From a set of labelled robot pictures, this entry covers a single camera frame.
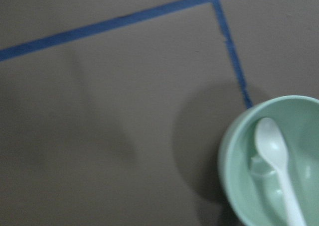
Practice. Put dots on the white plastic spoon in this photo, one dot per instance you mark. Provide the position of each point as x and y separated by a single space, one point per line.
271 146

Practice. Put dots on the mint green bowl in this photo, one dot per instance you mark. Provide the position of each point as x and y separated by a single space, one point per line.
250 184

